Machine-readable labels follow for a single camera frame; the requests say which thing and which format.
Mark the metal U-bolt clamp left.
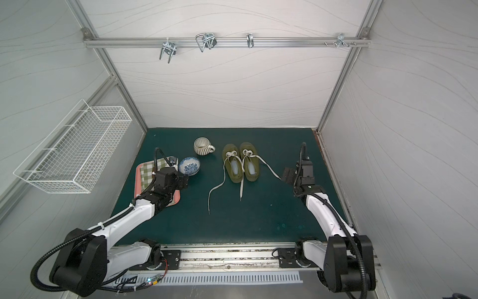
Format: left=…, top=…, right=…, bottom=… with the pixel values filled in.
left=159, top=40, right=177, bottom=64

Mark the striped ceramic mug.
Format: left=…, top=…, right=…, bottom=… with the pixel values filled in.
left=194, top=137, right=216, bottom=156

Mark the small metal hook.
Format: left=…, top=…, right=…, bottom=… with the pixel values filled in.
left=246, top=33, right=254, bottom=49

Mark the pink plastic tray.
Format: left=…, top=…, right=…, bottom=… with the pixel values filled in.
left=133, top=158, right=182, bottom=207

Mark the green canvas shoe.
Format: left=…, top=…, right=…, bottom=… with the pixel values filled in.
left=239, top=142, right=281, bottom=199
left=207, top=143, right=245, bottom=214

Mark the aluminium top rail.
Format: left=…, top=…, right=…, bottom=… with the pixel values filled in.
left=81, top=27, right=372, bottom=49

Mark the light blue insole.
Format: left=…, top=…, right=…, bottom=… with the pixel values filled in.
left=247, top=161, right=256, bottom=176
left=230, top=159, right=240, bottom=176

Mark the white slotted cable duct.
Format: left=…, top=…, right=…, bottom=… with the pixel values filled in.
left=111, top=272, right=304, bottom=288

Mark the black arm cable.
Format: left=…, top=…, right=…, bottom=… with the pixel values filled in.
left=293, top=141, right=369, bottom=299
left=29, top=146, right=173, bottom=294

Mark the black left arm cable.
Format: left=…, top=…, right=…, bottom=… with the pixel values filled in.
left=29, top=146, right=173, bottom=294

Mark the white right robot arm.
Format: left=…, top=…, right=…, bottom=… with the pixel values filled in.
left=283, top=158, right=376, bottom=299

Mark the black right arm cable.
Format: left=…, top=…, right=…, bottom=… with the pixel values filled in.
left=293, top=141, right=369, bottom=299

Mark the blue floral ceramic bowl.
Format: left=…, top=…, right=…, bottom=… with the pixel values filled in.
left=178, top=156, right=200, bottom=176

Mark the metal U-bolt clamp middle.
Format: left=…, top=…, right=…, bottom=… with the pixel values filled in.
left=195, top=32, right=217, bottom=52

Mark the white wire basket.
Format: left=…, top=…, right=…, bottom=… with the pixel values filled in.
left=13, top=100, right=132, bottom=194

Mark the metal bracket with screws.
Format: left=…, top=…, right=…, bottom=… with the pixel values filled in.
left=324, top=33, right=357, bottom=48

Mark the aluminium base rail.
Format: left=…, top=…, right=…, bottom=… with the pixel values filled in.
left=161, top=242, right=322, bottom=275

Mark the green white checkered cloth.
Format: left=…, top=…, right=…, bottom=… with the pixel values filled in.
left=139, top=156, right=176, bottom=206

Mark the metal u-bolt clamp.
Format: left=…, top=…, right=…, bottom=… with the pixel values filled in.
left=159, top=40, right=177, bottom=64
left=195, top=32, right=217, bottom=52

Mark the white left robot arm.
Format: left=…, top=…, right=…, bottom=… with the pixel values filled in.
left=49, top=167, right=189, bottom=297

